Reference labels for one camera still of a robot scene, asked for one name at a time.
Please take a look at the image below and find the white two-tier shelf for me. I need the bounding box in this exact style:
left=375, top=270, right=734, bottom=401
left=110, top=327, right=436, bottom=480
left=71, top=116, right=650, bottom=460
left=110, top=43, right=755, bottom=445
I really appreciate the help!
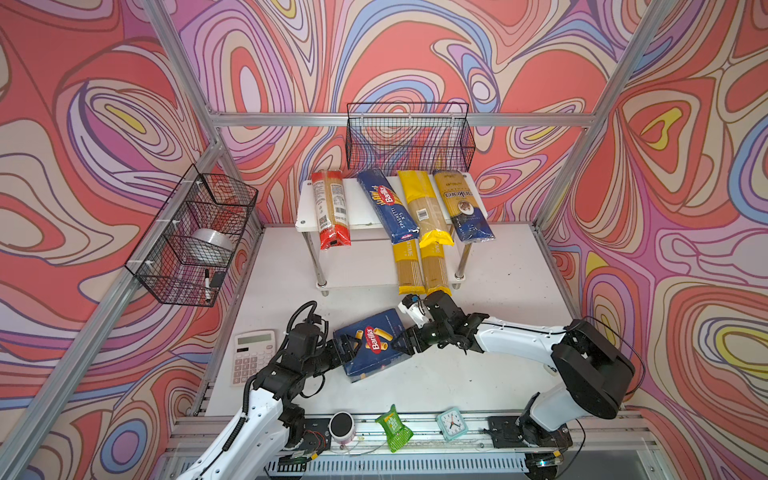
left=294, top=172, right=487, bottom=297

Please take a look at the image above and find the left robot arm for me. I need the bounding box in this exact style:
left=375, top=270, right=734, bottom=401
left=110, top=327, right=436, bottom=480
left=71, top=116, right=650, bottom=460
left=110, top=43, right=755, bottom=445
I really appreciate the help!
left=180, top=300, right=341, bottom=479

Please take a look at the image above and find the yellow barcode spaghetti bag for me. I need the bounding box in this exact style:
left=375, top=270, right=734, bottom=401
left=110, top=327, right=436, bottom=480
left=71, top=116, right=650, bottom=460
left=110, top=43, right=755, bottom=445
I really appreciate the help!
left=398, top=170, right=454, bottom=249

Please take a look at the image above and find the white pink calculator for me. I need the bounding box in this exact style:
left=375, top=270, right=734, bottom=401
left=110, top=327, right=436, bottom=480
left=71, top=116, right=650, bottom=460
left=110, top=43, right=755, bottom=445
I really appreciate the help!
left=231, top=330, right=277, bottom=386

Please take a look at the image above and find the blue Barilla spaghetti box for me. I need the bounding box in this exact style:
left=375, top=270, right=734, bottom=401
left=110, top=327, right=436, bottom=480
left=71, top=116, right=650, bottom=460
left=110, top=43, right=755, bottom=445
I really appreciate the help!
left=357, top=168, right=420, bottom=244

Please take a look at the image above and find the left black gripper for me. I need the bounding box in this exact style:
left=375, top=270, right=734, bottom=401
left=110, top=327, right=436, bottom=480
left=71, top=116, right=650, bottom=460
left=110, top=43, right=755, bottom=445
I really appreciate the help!
left=299, top=333, right=362, bottom=380

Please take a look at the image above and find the dark blue yellow spaghetti bag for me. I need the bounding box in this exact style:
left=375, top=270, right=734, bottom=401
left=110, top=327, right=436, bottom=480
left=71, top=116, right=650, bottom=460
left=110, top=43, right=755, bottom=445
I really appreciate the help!
left=434, top=171, right=495, bottom=243

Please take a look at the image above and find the black marker pen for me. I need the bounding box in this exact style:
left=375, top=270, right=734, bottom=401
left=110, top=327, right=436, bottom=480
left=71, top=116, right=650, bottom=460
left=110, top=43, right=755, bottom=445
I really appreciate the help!
left=204, top=269, right=212, bottom=303

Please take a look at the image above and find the silver tape roll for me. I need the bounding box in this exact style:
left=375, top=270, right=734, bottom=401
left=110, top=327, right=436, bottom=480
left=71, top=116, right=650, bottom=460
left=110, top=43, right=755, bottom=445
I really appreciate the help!
left=187, top=228, right=235, bottom=266

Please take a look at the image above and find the red spaghetti bag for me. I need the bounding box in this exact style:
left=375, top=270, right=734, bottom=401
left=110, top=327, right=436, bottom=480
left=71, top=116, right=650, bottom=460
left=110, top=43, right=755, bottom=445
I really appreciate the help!
left=311, top=170, right=351, bottom=250

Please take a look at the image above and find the short yellow Pastatime bag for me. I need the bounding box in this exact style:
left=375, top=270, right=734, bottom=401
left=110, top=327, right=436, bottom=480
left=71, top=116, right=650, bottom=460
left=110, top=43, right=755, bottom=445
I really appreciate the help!
left=393, top=239, right=426, bottom=295

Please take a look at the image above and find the black wire basket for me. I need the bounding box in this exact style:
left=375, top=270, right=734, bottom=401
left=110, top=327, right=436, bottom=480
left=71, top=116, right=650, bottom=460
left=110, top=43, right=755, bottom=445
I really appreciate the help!
left=125, top=166, right=258, bottom=307
left=345, top=100, right=476, bottom=176

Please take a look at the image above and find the long yellow Pastatime bag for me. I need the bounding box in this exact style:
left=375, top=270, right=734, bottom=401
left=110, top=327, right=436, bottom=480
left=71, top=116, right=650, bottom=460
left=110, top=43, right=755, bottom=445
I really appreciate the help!
left=420, top=243, right=452, bottom=295

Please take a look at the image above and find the blue Barilla rigatoni box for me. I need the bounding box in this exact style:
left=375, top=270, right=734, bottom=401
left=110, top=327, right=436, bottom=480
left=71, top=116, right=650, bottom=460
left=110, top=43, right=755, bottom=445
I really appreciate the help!
left=334, top=309, right=410, bottom=383

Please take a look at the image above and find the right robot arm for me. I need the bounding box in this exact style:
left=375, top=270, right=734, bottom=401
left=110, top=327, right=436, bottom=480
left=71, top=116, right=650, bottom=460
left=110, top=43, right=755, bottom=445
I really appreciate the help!
left=394, top=291, right=635, bottom=447

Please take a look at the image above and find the black wire basket back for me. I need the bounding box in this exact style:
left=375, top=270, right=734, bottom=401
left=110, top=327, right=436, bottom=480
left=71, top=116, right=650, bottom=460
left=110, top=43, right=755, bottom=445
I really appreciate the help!
left=345, top=100, right=476, bottom=176

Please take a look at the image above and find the black wire basket left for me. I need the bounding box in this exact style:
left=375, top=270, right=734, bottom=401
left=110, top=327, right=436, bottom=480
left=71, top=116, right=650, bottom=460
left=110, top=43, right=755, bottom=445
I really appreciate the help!
left=125, top=166, right=258, bottom=307

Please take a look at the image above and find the green snack pouch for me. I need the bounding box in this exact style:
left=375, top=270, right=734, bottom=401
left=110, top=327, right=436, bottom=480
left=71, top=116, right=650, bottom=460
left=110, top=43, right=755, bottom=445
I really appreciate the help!
left=376, top=404, right=414, bottom=453

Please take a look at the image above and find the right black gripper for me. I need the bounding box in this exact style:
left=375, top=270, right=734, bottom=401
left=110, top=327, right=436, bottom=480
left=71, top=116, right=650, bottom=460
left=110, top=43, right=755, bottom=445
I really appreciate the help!
left=389, top=318, right=451, bottom=357

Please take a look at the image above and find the teal alarm clock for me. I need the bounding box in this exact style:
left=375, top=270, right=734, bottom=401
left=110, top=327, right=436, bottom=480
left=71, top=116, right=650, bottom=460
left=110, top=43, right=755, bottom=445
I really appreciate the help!
left=436, top=407, right=469, bottom=442

